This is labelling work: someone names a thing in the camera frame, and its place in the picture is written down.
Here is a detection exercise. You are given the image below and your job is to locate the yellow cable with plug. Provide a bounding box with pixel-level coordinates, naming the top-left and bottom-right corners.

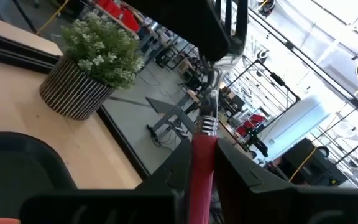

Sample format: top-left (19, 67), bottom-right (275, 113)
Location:
top-left (35, 0), bottom-right (70, 35)

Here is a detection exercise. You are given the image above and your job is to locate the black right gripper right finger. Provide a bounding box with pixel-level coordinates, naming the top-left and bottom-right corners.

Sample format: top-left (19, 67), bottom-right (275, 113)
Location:
top-left (214, 138), bottom-right (295, 224)

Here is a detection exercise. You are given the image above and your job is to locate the black equipment case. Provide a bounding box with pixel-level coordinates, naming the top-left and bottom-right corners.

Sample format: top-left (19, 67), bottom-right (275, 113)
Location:
top-left (283, 138), bottom-right (349, 187)

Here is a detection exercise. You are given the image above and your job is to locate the red storage bin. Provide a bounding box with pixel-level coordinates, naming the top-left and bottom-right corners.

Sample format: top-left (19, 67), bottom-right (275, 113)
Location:
top-left (96, 0), bottom-right (141, 34)

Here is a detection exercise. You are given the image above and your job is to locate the black plastic tray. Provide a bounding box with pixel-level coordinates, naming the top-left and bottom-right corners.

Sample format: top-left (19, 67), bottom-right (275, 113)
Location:
top-left (0, 131), bottom-right (78, 219)

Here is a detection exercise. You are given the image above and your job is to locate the red-handled metal fork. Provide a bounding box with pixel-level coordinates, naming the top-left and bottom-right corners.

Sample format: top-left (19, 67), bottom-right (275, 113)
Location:
top-left (187, 0), bottom-right (249, 224)

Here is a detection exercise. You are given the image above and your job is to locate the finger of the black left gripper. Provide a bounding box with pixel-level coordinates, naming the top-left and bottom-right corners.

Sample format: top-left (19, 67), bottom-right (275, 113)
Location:
top-left (123, 0), bottom-right (231, 62)

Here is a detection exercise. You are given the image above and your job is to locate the white pillar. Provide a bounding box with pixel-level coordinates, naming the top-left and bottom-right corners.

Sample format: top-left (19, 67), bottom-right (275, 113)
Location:
top-left (259, 95), bottom-right (331, 150)

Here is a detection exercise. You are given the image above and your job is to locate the gray desk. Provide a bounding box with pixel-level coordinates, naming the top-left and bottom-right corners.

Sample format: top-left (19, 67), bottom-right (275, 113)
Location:
top-left (144, 96), bottom-right (198, 141)

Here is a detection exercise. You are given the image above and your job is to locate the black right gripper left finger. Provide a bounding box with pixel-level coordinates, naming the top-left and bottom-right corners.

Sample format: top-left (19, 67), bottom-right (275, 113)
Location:
top-left (135, 139), bottom-right (194, 224)

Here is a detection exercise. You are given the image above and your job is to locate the potted plant in striped pot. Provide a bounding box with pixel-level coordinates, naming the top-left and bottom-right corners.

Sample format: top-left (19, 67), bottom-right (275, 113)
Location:
top-left (39, 12), bottom-right (145, 121)

